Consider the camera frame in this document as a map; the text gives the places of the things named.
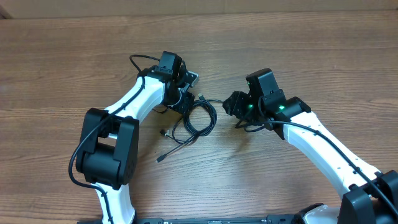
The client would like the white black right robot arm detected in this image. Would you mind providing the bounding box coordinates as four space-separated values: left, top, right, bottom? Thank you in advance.
223 90 397 223

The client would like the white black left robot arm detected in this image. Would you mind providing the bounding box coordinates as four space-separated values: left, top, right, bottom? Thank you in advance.
68 65 198 223

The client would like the thin black USB cable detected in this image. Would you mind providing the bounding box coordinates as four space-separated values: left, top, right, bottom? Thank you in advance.
155 98 224 164

